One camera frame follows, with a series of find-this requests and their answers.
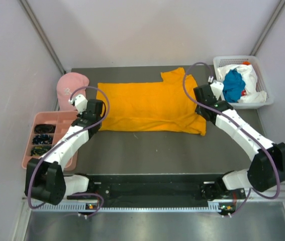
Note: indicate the green patterned socks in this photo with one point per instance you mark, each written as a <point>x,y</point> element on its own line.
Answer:
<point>39,150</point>

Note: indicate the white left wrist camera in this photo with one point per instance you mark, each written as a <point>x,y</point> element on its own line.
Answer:
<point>79,102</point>

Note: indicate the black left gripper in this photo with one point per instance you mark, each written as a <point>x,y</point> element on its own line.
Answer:
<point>81,116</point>

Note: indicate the pink divided organizer tray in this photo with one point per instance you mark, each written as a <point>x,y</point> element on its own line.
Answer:
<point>62,120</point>

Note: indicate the aluminium frame rail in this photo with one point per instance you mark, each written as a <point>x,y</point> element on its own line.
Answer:
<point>180,203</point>

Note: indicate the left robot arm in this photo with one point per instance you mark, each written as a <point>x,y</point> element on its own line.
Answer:
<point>45,180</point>

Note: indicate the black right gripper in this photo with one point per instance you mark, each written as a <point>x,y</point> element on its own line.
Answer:
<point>197,110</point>

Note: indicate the orange t shirt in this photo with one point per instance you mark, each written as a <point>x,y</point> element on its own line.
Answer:
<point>153,106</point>

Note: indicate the black folded socks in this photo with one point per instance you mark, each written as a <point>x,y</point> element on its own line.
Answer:
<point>44,129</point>

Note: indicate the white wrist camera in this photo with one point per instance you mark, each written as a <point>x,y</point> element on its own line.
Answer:
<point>79,102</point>
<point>216,87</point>

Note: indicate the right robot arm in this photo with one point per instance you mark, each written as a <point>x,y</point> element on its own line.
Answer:
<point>267,168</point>

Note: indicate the blue t shirt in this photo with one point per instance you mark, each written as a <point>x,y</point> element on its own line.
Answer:
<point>233,86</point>

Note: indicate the blue patterned socks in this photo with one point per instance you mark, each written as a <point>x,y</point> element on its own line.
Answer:
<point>42,139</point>

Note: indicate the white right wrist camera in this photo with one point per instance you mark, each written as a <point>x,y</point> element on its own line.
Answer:
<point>216,87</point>

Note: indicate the white t shirt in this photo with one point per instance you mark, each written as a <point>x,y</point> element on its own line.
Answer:
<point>249,94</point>

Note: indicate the white plastic laundry basket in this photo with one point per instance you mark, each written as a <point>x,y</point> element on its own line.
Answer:
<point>221,61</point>

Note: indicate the pink baseball cap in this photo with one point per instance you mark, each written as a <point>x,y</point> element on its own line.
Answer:
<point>66,85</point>

